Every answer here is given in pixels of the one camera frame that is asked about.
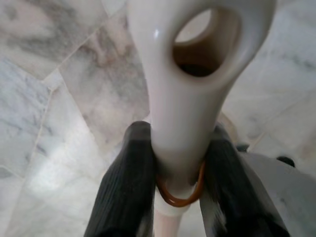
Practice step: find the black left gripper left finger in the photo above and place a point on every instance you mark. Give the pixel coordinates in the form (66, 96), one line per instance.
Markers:
(123, 187)

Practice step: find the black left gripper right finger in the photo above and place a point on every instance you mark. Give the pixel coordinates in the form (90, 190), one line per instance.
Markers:
(229, 192)

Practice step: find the orange rubber band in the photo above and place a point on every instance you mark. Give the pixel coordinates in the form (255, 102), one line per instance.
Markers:
(177, 202)

